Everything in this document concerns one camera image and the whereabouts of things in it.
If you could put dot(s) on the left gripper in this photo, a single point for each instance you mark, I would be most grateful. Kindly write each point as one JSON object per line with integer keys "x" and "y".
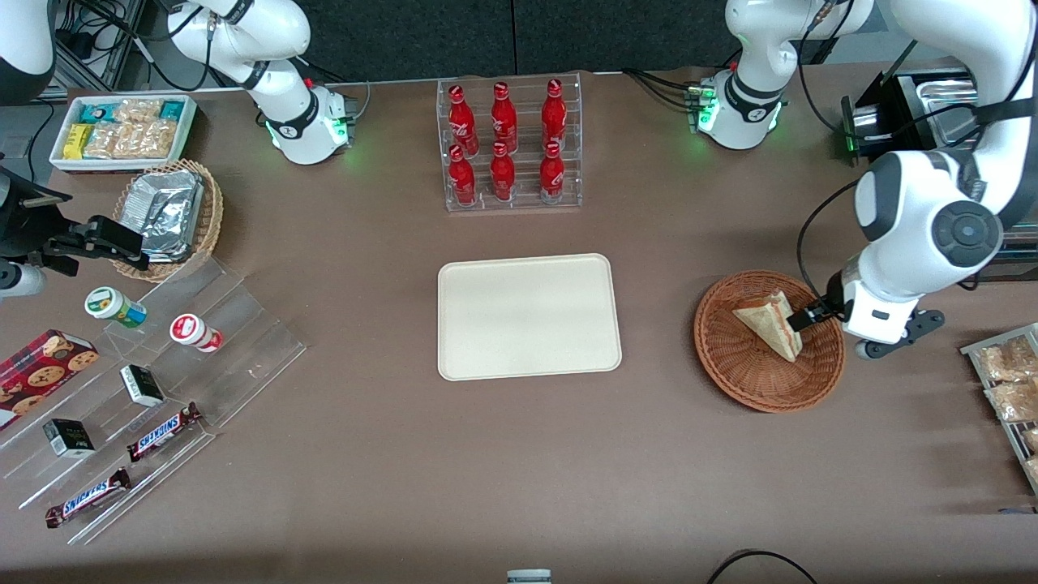
{"x": 832, "y": 302}

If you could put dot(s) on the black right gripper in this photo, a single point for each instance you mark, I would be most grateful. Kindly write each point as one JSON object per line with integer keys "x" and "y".
{"x": 24, "y": 228}

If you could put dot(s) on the triangular sandwich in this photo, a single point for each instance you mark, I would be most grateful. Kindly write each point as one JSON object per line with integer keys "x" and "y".
{"x": 770, "y": 324}

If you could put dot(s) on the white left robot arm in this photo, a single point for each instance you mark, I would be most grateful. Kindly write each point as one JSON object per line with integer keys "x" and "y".
{"x": 908, "y": 219}

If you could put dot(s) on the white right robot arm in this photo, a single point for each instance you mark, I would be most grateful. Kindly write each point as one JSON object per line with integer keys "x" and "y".
{"x": 276, "y": 89}

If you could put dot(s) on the round brown wicker basket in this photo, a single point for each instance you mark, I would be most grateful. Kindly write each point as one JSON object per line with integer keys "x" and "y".
{"x": 754, "y": 381}

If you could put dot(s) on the light wicker basket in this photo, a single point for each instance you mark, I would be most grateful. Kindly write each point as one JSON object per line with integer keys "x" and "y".
{"x": 212, "y": 211}

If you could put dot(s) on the beige rectangular tray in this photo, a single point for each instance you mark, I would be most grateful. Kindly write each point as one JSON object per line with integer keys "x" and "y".
{"x": 527, "y": 320}

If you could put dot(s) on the green lid white cup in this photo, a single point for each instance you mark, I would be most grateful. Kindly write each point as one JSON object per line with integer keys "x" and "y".
{"x": 109, "y": 304}

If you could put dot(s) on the silver foil pack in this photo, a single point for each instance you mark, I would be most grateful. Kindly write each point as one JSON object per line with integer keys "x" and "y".
{"x": 166, "y": 211}

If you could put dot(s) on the yellow snack pack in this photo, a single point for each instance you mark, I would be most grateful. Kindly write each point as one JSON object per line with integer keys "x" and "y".
{"x": 76, "y": 142}

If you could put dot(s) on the clear bag of crackers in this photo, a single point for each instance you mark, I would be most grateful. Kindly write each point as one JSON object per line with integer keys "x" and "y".
{"x": 138, "y": 111}
{"x": 156, "y": 139}
{"x": 109, "y": 140}

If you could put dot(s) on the red lid white cup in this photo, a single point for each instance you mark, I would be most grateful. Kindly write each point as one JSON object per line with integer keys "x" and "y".
{"x": 190, "y": 331}

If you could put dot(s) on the teal snack packet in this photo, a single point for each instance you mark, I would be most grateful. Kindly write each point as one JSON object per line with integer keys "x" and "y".
{"x": 172, "y": 109}
{"x": 97, "y": 113}

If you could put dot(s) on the red tartan cookie box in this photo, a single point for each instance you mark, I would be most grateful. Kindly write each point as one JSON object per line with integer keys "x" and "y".
{"x": 40, "y": 373}

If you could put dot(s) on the small black box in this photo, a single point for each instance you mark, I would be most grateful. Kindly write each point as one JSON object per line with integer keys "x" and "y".
{"x": 69, "y": 438}
{"x": 143, "y": 386}

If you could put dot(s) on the white rectangular snack bin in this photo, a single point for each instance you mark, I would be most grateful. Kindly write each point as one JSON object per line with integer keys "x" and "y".
{"x": 188, "y": 122}

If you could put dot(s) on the clear acrylic stepped display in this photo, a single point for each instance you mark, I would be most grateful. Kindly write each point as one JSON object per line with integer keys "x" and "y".
{"x": 243, "y": 357}

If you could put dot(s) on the clear bag of pastry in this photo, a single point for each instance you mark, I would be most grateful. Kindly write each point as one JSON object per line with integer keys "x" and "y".
{"x": 1014, "y": 401}
{"x": 1033, "y": 470}
{"x": 1010, "y": 361}
{"x": 1031, "y": 440}

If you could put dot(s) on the Snickers chocolate bar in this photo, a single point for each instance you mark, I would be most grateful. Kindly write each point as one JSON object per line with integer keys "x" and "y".
{"x": 87, "y": 497}
{"x": 162, "y": 432}

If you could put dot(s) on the black food warmer cabinet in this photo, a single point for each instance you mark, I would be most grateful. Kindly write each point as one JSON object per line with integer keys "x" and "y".
{"x": 896, "y": 105}

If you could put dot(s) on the stainless steel pan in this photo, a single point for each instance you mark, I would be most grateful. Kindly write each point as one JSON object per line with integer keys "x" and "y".
{"x": 949, "y": 101}

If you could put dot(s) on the red cola bottle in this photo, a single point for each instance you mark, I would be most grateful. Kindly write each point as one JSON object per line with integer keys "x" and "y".
{"x": 554, "y": 113}
{"x": 503, "y": 178}
{"x": 552, "y": 178}
{"x": 503, "y": 118}
{"x": 462, "y": 182}
{"x": 462, "y": 122}

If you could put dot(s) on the clear acrylic bottle rack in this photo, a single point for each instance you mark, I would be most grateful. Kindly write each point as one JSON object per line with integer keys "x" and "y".
{"x": 523, "y": 207}

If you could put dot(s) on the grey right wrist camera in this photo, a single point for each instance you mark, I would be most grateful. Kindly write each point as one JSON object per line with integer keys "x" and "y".
{"x": 20, "y": 281}

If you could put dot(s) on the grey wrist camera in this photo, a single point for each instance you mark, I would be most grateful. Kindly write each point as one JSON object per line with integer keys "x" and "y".
{"x": 924, "y": 321}
{"x": 20, "y": 281}

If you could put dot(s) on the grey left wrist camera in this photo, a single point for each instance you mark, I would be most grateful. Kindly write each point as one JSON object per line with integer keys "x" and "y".
{"x": 924, "y": 321}

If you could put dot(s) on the aluminium frame structure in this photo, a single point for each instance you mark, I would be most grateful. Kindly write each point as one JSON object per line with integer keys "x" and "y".
{"x": 122, "y": 40}

